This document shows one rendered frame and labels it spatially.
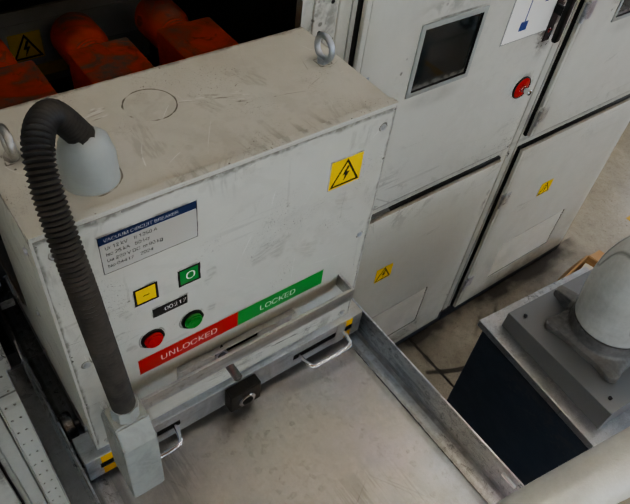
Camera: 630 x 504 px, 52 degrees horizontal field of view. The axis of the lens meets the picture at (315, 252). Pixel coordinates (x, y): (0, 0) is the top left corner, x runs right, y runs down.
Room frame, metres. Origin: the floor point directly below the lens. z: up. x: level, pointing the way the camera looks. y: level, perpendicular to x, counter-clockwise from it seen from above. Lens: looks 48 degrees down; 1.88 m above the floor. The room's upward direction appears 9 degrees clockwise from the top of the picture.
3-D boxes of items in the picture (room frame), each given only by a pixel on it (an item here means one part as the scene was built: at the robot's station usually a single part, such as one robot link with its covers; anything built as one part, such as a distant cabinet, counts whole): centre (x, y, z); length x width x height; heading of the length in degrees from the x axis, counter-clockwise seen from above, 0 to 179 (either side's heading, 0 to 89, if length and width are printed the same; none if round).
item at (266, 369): (0.58, 0.11, 0.90); 0.54 x 0.05 x 0.06; 133
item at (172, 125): (0.75, 0.27, 1.15); 0.51 x 0.50 x 0.48; 43
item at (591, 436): (0.87, -0.64, 0.74); 0.36 x 0.36 x 0.02; 38
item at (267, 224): (0.56, 0.10, 1.15); 0.48 x 0.01 x 0.48; 133
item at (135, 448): (0.37, 0.20, 1.04); 0.08 x 0.05 x 0.17; 43
